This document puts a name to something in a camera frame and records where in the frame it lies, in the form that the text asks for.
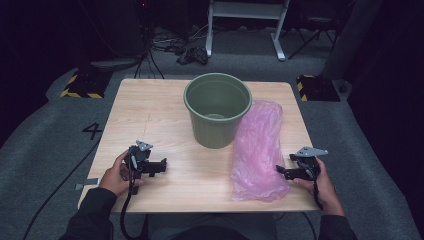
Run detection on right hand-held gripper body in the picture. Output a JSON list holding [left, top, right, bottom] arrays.
[[288, 146, 329, 182]]

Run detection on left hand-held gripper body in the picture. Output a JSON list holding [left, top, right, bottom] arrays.
[[124, 140, 160, 196]]

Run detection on pink plastic trash bag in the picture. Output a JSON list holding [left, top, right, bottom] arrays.
[[230, 99, 292, 203]]

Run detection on green plastic trash bin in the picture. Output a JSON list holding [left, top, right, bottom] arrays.
[[183, 72, 253, 150]]

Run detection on person's right hand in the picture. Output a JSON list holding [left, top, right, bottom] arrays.
[[293, 157, 342, 207]]

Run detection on person's left hand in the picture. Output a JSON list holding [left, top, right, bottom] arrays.
[[98, 149, 145, 198]]

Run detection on grey tape strip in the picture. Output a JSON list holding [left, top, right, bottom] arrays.
[[74, 177, 101, 191]]

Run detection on black yellow striped base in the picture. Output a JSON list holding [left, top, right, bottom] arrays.
[[60, 70, 113, 100], [296, 74, 341, 103]]

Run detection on grey stand base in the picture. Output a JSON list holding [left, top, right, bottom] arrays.
[[89, 57, 144, 72]]

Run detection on black folding chair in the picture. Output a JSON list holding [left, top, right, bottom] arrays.
[[287, 11, 338, 62]]

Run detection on grey curtain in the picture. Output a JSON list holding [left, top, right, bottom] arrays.
[[320, 0, 384, 81]]

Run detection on white metal stand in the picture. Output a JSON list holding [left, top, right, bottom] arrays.
[[204, 0, 291, 63]]

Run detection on right hand-held gripper cable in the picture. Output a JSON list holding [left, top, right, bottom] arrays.
[[311, 176, 325, 211]]

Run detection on hand-held gripper cable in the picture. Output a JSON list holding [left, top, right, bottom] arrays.
[[119, 178, 149, 240], [311, 176, 325, 211]]

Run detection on thin black cable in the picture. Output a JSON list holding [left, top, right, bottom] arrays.
[[300, 211, 318, 240]]

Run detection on left hand-held gripper cable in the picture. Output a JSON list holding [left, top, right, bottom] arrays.
[[119, 178, 149, 240]]

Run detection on long black floor cable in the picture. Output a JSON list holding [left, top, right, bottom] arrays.
[[22, 138, 103, 240]]

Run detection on tangled black floor cables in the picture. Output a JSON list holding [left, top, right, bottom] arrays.
[[133, 33, 188, 80]]

